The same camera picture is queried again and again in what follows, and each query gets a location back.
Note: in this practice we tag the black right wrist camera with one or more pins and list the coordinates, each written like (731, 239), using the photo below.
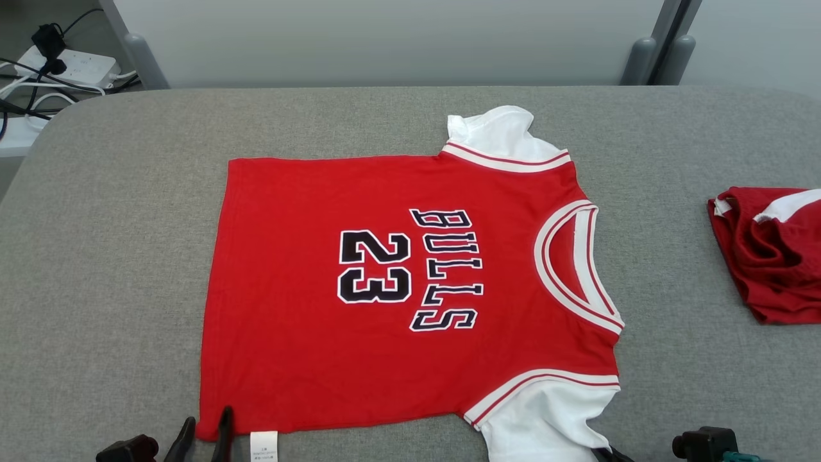
(705, 446)

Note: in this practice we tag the black power adapter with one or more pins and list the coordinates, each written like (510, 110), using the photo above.
(48, 42)

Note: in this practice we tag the red Bulls basketball jersey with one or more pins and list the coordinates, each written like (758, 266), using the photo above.
(288, 321)

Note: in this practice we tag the teal right camera connector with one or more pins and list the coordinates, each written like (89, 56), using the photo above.
(741, 457)

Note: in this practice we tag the grey partition post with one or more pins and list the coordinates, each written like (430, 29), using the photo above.
(115, 16)
(667, 19)

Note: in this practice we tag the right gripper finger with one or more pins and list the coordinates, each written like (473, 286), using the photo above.
(612, 456)

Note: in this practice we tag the red shorts white trim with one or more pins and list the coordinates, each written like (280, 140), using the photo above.
(776, 269)

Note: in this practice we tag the white power strip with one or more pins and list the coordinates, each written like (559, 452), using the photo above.
(16, 138)
(77, 64)

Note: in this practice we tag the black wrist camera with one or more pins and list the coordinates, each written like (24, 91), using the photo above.
(128, 449)
(705, 446)

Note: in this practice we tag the grey partition foot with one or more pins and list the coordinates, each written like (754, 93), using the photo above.
(144, 64)
(640, 61)
(680, 59)

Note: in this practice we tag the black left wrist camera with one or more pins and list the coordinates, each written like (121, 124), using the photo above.
(128, 449)

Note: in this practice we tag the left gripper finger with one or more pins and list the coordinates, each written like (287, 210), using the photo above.
(183, 446)
(224, 439)

